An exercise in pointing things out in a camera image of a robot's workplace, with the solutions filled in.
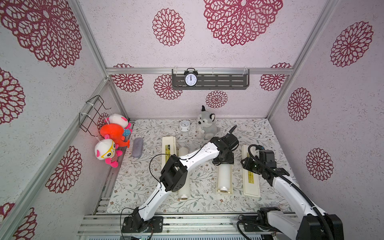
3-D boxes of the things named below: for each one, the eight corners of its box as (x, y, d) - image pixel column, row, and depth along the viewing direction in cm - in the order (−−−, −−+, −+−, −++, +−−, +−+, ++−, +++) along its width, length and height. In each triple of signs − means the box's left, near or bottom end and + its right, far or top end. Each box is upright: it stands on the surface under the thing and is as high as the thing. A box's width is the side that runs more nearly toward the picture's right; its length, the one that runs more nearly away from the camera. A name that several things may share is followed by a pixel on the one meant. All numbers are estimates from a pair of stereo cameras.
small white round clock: (179, 131, 114) (178, 128, 112) (179, 123, 120) (179, 120, 117) (190, 131, 114) (190, 128, 111) (190, 123, 120) (190, 120, 117)
